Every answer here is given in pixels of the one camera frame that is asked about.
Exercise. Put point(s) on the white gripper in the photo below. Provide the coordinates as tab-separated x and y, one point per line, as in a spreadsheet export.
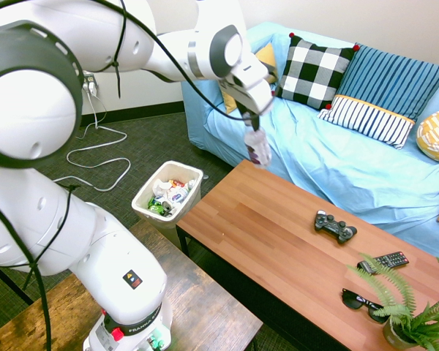
250	86

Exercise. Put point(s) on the clear plastic bottle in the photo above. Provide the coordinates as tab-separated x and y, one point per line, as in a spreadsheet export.
259	146

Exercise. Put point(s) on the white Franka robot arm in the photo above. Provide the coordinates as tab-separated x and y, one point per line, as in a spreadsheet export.
33	109

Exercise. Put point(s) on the white blue labelled bottle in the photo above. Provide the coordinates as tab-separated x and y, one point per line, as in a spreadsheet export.
180	194

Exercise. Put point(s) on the grey plastic trash bin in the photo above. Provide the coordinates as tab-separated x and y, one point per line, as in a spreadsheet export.
190	203

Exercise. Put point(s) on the crumpled white paper trash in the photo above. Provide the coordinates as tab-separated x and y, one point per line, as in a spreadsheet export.
162	188

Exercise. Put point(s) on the white trash bin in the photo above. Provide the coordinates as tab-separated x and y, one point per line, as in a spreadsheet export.
144	199

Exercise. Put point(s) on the mustard yellow pillow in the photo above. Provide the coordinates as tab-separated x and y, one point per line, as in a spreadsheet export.
267	55

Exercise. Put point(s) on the black white checkered pillow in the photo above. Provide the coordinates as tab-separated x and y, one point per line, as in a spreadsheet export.
311	73

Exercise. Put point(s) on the sofa with light blue cover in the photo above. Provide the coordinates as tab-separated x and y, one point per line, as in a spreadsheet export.
333	172

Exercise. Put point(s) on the reddish wooden coffee table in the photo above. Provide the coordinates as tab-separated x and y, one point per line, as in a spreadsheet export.
270	234

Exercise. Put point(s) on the white navy striped pillow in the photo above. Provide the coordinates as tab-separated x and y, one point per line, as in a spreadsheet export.
369	118

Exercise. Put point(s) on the green crushed can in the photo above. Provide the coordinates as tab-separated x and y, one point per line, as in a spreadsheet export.
154	204

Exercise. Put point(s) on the black game controller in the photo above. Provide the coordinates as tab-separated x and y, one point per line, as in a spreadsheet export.
333	226

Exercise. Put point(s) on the blue striped pillow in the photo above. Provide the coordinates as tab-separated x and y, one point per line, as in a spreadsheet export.
388	78

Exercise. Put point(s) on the yellow white patterned pillow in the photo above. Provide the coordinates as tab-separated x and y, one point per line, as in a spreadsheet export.
437	135

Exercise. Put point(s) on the rustic dark wood table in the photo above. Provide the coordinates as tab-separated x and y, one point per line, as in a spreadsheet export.
205	311

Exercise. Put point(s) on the black TV remote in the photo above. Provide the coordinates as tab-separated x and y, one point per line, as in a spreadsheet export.
389	260

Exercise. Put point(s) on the black sunglasses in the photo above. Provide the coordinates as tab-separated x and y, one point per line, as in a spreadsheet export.
355	299

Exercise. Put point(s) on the grey plant pot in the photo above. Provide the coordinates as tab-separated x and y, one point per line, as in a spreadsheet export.
391	334

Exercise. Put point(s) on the green fern plant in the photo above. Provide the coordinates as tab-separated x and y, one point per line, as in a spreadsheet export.
420	318

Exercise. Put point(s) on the wall outlet with plugs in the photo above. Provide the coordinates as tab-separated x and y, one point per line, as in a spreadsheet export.
89	83

